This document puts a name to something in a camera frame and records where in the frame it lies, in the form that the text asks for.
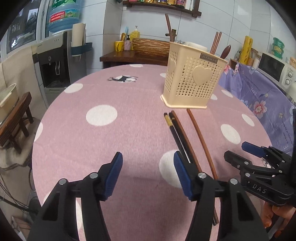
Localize water dispenser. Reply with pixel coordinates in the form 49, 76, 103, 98
33, 30, 92, 108

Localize pink polka dot tablecloth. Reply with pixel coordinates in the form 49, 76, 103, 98
31, 64, 273, 241

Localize person right hand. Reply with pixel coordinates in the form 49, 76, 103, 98
261, 202, 295, 231

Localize purple floral cloth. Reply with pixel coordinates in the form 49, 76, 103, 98
219, 63, 295, 156

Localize cream cooking pot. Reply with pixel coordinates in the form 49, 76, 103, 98
0, 83, 19, 123

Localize blue water jug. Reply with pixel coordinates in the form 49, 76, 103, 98
47, 0, 82, 33

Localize yellow wrap roll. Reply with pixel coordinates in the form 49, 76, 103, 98
239, 36, 253, 65

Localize beige plastic utensil holder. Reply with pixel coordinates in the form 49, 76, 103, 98
161, 42, 227, 109

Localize green stacked containers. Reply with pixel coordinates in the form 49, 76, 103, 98
271, 37, 285, 59

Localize black gold-tipped chopstick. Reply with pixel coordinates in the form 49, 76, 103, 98
164, 112, 191, 163

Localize dark wooden spoon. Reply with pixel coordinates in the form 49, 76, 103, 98
220, 45, 231, 59

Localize dark brown chopstick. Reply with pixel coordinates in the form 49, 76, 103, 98
169, 110, 220, 227

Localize dark wooden counter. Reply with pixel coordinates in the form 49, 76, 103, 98
100, 51, 168, 69

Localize yellow soap bottle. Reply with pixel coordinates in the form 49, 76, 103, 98
129, 26, 140, 42

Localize brown wooden chopstick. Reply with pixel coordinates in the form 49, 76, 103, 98
165, 13, 171, 33

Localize wooden wall shelf mirror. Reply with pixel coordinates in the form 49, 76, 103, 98
122, 0, 202, 18

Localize small wooden stool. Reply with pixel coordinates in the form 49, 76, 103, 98
1, 92, 34, 154

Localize bronze faucet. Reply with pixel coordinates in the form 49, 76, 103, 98
165, 29, 177, 42

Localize woven basin sink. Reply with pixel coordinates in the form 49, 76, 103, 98
132, 38, 170, 57

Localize yellow mug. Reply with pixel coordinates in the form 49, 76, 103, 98
114, 41, 125, 52

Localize white microwave oven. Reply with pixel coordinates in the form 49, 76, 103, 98
257, 53, 295, 93

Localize reddish wooden chopstick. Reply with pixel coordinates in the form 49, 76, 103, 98
187, 108, 218, 180

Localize rice cooker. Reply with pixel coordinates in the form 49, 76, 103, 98
184, 42, 208, 52

